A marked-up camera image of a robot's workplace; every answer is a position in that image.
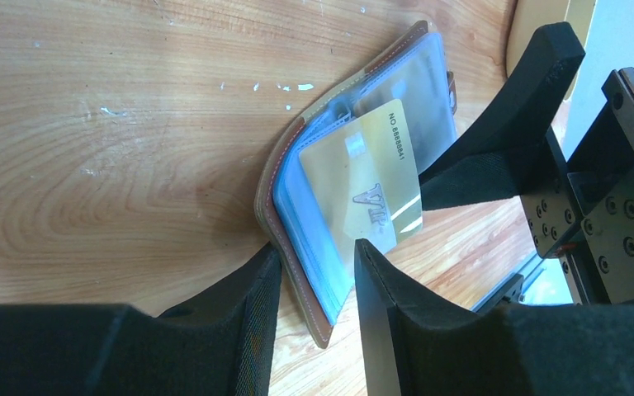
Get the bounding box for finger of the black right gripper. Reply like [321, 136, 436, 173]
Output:
[419, 22, 585, 211]

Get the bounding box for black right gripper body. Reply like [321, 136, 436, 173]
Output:
[521, 68, 634, 304]

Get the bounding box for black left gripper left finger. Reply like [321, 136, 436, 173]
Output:
[0, 245, 282, 395]

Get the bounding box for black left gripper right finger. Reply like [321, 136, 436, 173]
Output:
[355, 239, 634, 395]

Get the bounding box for gold VIP card 8841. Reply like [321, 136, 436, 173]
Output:
[299, 99, 423, 262]

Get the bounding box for brown leather card holder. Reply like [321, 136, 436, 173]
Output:
[254, 21, 455, 348]

